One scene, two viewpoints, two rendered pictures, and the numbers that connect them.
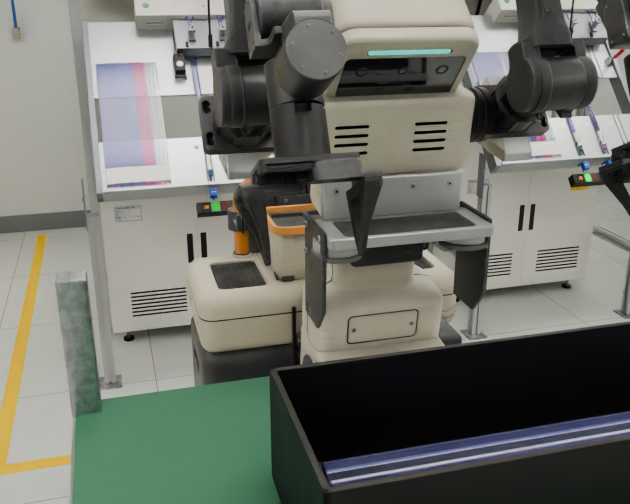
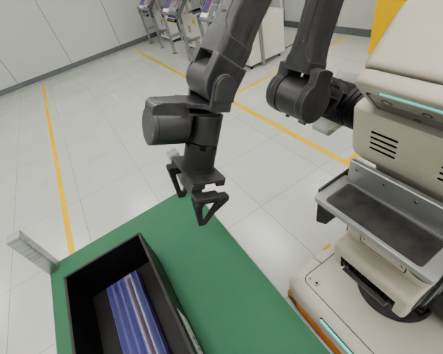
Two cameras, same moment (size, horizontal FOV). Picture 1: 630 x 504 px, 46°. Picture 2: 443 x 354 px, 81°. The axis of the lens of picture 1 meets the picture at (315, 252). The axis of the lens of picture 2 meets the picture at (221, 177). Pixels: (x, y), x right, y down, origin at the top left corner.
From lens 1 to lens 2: 0.83 m
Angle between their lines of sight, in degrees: 73
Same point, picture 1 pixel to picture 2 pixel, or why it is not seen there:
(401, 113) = (430, 147)
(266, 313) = not seen: hidden behind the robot
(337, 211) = (356, 180)
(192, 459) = (164, 230)
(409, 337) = (399, 270)
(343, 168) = (187, 185)
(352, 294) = not seen: hidden behind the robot
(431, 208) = (428, 225)
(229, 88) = (269, 91)
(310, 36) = (147, 117)
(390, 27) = (410, 75)
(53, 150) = not seen: outside the picture
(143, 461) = (161, 218)
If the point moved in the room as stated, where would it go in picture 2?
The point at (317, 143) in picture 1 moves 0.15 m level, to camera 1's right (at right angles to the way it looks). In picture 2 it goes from (187, 164) to (208, 230)
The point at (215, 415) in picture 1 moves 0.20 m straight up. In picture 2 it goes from (190, 223) to (165, 171)
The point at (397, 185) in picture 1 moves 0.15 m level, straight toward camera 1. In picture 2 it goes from (402, 193) to (324, 215)
